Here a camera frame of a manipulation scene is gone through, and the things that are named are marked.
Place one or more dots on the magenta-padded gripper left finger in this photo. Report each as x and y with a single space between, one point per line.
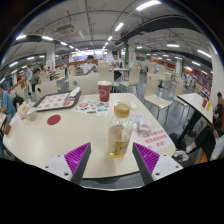
77 157

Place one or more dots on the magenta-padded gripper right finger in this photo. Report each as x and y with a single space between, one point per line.
146 158

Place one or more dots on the clear bottle with yellow cap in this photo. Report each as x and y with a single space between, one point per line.
119 135

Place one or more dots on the white label with red print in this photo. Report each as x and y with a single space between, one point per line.
158 140

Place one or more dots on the clear pink-edged packet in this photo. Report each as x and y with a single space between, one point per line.
144 129

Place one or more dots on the flat round red coaster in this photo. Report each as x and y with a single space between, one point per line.
54 119

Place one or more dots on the colourful printed leaflet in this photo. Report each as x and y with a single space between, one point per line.
91 108

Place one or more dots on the small white sachet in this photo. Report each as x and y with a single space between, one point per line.
133 106

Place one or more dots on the printed paper tray liner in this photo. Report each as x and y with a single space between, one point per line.
53 101

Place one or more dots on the dark food tray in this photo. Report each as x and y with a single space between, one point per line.
37 107

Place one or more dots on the person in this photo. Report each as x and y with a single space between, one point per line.
6 101
208 140
89 66
116 61
35 80

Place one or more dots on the crumpled white napkin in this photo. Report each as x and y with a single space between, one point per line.
74 92

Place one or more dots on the red paper cup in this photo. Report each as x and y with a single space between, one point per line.
104 92

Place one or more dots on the beige chair with metal legs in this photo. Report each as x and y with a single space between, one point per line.
131 78
153 88

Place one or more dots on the beige chair with round hole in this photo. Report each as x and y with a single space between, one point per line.
85 84
46 90

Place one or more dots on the beige side table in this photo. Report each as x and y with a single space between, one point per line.
195 101

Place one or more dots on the plain red card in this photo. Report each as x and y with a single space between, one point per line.
7 129

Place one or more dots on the black backpack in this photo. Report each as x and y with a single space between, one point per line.
18 101

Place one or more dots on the small yellow drink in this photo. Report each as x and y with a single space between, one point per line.
209 106

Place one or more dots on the group of beige chairs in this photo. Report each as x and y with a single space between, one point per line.
106 72

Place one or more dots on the ceiling air conditioner unit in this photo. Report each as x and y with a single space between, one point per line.
65 29

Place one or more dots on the group of ceiling lights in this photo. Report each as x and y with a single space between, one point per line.
146 5

